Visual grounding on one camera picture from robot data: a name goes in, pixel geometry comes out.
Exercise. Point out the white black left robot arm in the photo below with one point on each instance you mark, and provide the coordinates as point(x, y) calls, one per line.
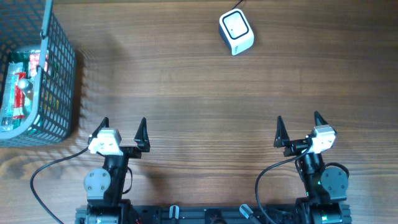
point(105, 186)

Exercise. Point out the red stick packet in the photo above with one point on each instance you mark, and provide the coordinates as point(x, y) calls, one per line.
point(19, 98)

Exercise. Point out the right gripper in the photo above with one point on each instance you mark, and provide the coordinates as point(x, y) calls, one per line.
point(282, 139)

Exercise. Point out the yellow dish soap bottle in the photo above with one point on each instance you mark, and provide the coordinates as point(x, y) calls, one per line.
point(25, 85)

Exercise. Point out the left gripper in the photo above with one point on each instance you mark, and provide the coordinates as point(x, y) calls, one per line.
point(140, 140)

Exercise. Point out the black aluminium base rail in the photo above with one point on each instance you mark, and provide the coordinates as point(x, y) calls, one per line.
point(217, 214)

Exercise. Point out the green sponge package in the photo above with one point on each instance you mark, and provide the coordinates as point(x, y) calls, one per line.
point(18, 62)

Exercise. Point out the teal wipes packet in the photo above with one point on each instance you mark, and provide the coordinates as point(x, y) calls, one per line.
point(8, 101)

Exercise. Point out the dark grey mesh basket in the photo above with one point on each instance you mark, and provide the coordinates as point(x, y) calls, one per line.
point(34, 24)

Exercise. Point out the red patterned small carton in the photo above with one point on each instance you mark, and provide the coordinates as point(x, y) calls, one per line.
point(34, 59)

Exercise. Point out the white barcode scanner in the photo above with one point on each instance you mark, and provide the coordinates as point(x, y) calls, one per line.
point(235, 31)

